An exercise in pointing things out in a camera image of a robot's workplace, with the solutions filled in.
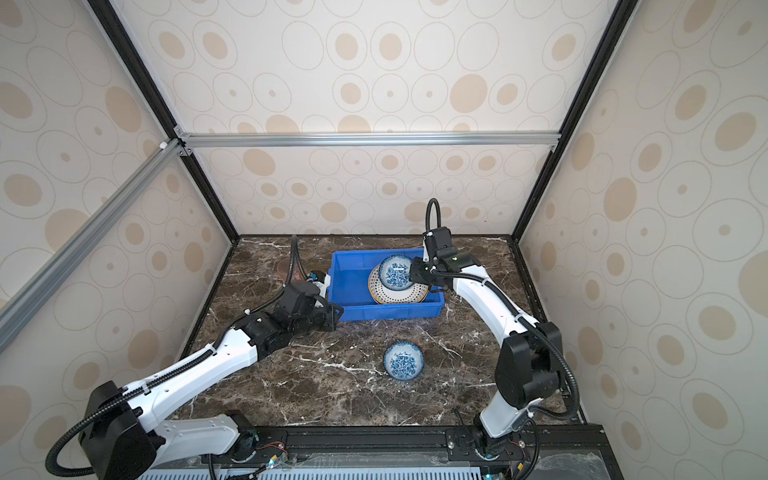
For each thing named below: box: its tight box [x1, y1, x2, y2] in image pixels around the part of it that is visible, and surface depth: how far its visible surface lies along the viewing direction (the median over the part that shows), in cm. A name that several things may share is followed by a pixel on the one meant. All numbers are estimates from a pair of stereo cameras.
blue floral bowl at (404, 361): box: [384, 341, 425, 381], surface depth 88 cm
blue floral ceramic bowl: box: [378, 254, 413, 291], surface depth 92 cm
